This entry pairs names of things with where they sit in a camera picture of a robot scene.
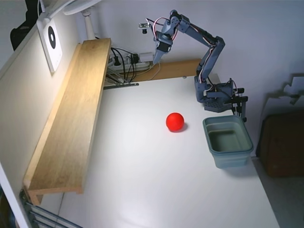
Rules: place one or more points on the blue-grey gripper body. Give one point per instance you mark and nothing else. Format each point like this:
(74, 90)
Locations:
(163, 46)

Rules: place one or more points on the blue-grey gripper finger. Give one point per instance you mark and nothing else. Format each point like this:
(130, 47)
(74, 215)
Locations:
(157, 55)
(162, 54)

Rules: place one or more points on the red ball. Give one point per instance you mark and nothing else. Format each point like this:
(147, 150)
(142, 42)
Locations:
(175, 121)

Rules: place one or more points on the blue-grey robot arm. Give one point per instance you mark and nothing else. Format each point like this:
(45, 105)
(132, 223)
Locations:
(197, 31)

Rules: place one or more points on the grey plastic container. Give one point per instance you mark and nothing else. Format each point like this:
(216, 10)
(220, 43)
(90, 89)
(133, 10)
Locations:
(223, 142)

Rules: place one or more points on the white power adapter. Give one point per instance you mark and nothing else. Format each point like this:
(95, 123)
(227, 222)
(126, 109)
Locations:
(145, 56)

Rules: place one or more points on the white power strip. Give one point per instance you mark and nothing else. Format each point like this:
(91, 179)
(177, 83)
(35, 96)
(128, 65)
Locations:
(142, 65)

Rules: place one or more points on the wooden back board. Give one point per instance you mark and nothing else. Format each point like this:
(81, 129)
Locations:
(175, 69)

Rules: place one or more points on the white desk lamp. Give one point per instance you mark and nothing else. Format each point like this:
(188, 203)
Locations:
(89, 26)

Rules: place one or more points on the white panel with black circle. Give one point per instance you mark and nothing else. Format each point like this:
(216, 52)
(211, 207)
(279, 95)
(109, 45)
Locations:
(53, 57)

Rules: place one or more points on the long wooden shelf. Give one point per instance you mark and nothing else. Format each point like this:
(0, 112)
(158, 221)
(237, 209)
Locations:
(71, 118)

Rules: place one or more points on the dark brown cabinet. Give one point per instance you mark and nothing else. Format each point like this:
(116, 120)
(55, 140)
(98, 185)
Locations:
(282, 145)

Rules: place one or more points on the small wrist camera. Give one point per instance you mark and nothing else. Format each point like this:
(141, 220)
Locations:
(143, 26)

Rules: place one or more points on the grey metal shelf bracket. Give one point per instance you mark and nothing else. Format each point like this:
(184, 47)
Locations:
(121, 85)

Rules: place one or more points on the grey metal frame rails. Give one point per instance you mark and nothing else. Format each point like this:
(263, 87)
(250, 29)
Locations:
(35, 213)

